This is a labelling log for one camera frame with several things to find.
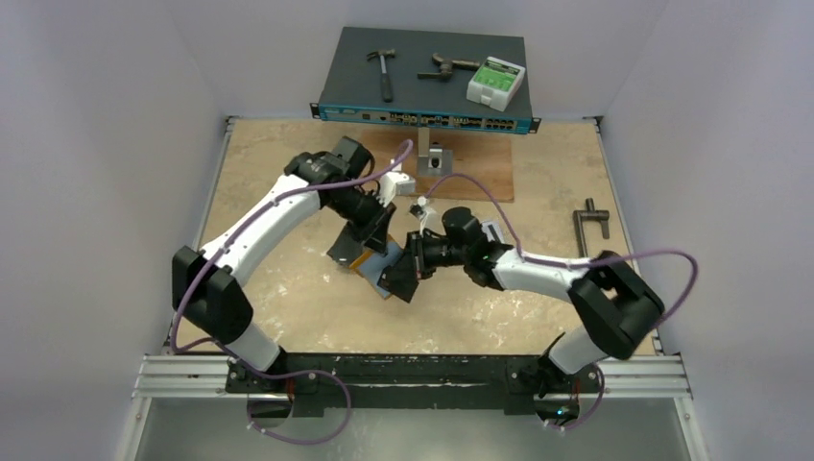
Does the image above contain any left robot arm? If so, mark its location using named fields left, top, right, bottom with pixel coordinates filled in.
left=170, top=136, right=413, bottom=393

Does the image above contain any aluminium frame rail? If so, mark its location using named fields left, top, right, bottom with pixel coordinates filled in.
left=124, top=116, right=238, bottom=461

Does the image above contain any dark metal T-handle tool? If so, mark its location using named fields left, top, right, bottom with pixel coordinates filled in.
left=572, top=197, right=611, bottom=258

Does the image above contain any white credit card stack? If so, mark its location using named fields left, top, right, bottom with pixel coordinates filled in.
left=481, top=220, right=506, bottom=243

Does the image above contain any blue network switch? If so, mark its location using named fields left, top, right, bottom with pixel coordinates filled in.
left=311, top=26, right=540, bottom=134

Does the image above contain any plywood board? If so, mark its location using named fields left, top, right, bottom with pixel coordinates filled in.
left=360, top=128, right=515, bottom=203

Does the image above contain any orange leather card holder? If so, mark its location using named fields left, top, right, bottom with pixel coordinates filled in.
left=349, top=237, right=403, bottom=300

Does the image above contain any white green electronic box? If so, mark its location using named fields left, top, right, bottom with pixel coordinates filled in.
left=466, top=57, right=526, bottom=111

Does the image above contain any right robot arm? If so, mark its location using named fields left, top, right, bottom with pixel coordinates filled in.
left=376, top=206, right=665, bottom=391

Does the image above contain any metal stand bracket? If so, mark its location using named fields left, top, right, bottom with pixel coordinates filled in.
left=416, top=128, right=453, bottom=177

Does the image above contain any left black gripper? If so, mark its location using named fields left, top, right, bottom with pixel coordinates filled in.
left=327, top=187, right=397, bottom=258

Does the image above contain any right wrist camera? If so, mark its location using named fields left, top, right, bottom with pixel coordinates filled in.
left=409, top=196, right=438, bottom=236

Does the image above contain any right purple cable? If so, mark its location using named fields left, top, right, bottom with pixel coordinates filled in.
left=421, top=173, right=700, bottom=432

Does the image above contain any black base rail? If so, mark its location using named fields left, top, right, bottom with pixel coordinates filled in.
left=225, top=352, right=603, bottom=422

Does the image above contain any brass clamp tool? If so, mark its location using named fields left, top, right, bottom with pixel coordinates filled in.
left=417, top=53, right=482, bottom=82

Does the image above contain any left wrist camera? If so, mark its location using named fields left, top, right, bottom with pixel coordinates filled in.
left=377, top=171, right=416, bottom=206

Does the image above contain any small hammer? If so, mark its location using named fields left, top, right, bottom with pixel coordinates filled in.
left=366, top=49, right=396, bottom=103

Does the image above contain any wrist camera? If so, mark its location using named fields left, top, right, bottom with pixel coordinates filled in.
left=409, top=196, right=438, bottom=236
left=377, top=171, right=416, bottom=206

